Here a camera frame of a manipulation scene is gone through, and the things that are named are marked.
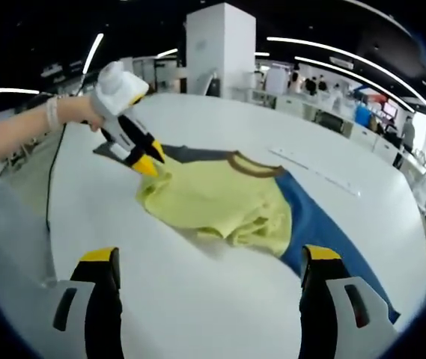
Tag yellow garment blue grey sleeves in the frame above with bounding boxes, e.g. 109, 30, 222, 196
92, 144, 401, 326

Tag long white counter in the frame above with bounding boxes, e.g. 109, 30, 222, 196
272, 91, 401, 166

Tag person's left hand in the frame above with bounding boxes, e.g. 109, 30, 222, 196
57, 95, 105, 132

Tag white wristband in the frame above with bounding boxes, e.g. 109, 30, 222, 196
46, 96, 61, 130

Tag white square pillar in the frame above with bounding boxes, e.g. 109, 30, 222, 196
184, 2, 258, 99

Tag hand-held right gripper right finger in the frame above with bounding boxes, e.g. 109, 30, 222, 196
297, 243, 401, 359

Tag blue container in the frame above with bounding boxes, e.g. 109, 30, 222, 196
354, 102, 373, 126

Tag black cable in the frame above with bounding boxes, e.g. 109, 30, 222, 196
45, 123, 68, 231

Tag grey leaning panel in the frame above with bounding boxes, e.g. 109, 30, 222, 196
197, 70, 222, 99

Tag black office chair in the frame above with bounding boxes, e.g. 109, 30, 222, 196
315, 111, 343, 132

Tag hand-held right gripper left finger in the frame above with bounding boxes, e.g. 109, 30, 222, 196
20, 245, 124, 359

